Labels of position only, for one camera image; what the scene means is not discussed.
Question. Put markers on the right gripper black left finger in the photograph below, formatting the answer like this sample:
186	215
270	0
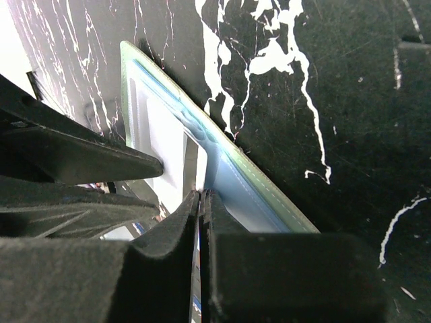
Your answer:
94	280

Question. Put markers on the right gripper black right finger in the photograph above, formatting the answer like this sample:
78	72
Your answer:
266	277

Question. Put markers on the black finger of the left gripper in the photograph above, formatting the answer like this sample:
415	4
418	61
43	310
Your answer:
41	145
52	210

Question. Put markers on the white striped card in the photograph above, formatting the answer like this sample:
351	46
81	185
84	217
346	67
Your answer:
155	131

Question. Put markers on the green card holder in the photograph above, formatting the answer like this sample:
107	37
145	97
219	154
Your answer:
249	195

